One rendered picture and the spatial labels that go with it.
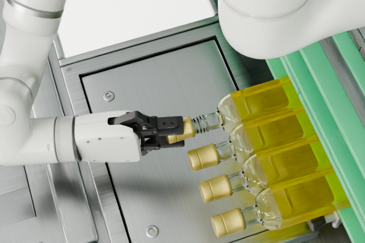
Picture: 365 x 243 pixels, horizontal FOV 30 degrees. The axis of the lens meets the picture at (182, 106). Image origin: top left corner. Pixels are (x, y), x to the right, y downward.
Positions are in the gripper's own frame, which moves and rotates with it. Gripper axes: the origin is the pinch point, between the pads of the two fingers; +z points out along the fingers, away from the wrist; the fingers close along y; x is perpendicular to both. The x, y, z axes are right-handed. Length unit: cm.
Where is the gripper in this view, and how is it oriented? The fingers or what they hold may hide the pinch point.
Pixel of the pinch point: (171, 132)
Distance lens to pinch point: 110.4
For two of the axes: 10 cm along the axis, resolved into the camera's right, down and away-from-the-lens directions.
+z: 10.0, -0.7, 0.0
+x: -0.6, -8.6, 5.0
